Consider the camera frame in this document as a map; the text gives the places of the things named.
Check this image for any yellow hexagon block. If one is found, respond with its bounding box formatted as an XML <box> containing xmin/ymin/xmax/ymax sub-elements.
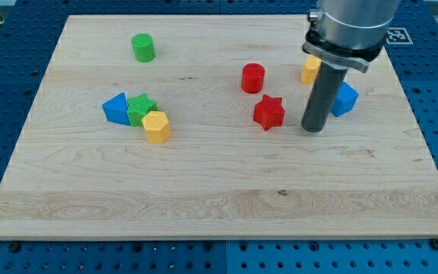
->
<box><xmin>141</xmin><ymin>111</ymin><xmax>171</xmax><ymax>144</ymax></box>

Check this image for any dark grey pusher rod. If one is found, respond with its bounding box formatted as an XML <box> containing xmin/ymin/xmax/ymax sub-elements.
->
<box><xmin>301</xmin><ymin>62</ymin><xmax>348</xmax><ymax>132</ymax></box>

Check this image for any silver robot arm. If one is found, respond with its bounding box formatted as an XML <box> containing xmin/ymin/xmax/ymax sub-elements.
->
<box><xmin>301</xmin><ymin>0</ymin><xmax>400</xmax><ymax>132</ymax></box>

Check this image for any red cylinder block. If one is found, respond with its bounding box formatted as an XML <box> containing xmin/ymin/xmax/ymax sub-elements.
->
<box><xmin>241</xmin><ymin>63</ymin><xmax>265</xmax><ymax>94</ymax></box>

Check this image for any green star block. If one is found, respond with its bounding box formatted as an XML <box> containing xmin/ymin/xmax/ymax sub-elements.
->
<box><xmin>127</xmin><ymin>93</ymin><xmax>157</xmax><ymax>127</ymax></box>

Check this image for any green cylinder block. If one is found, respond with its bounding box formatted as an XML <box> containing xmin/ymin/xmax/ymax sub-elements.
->
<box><xmin>131</xmin><ymin>33</ymin><xmax>155</xmax><ymax>62</ymax></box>

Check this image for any red star block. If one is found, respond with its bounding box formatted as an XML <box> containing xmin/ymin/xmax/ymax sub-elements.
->
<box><xmin>253</xmin><ymin>94</ymin><xmax>285</xmax><ymax>131</ymax></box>

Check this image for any yellow cylinder block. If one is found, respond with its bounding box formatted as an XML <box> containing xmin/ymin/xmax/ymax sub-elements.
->
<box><xmin>300</xmin><ymin>55</ymin><xmax>322</xmax><ymax>84</ymax></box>

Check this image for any white fiducial marker tag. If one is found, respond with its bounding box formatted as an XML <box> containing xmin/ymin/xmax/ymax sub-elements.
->
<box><xmin>386</xmin><ymin>27</ymin><xmax>413</xmax><ymax>45</ymax></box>

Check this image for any blue triangle block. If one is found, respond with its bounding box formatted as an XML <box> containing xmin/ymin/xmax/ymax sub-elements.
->
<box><xmin>102</xmin><ymin>93</ymin><xmax>131</xmax><ymax>126</ymax></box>

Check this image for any wooden board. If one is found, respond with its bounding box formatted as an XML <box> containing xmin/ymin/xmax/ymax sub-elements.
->
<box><xmin>0</xmin><ymin>15</ymin><xmax>438</xmax><ymax>241</ymax></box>

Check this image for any blue cube block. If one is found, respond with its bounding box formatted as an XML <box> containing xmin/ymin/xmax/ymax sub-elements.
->
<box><xmin>331</xmin><ymin>81</ymin><xmax>359</xmax><ymax>117</ymax></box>

